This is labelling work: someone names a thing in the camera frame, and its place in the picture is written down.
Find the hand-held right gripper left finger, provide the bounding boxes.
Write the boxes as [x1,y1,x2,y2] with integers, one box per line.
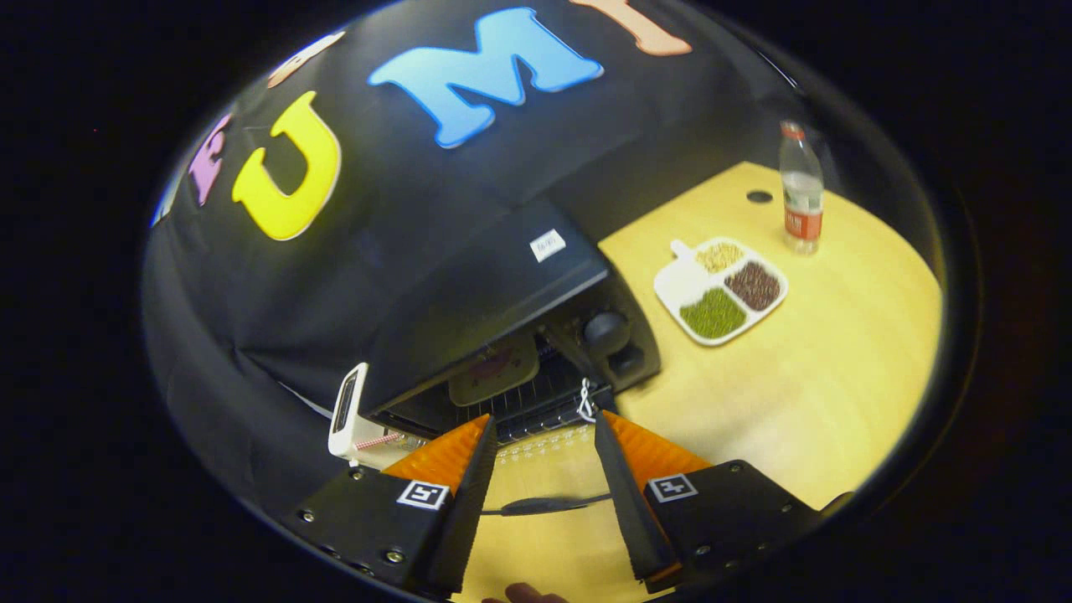
[289,413,500,597]

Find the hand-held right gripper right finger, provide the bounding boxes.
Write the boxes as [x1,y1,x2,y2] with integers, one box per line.
[593,409,827,594]

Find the beige plate with pink food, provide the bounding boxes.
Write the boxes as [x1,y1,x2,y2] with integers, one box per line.
[448,333,541,408]

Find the black electric oven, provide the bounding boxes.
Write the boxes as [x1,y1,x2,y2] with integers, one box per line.
[368,201,662,517]

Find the white toaster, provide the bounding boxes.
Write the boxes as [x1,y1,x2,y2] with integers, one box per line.
[327,362,428,468]

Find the white divided plate of beans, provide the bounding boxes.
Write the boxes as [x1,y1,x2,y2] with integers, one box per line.
[653,237,790,348]

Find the clear bottle with red label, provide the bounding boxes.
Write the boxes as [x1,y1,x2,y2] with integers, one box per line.
[779,120,827,255]

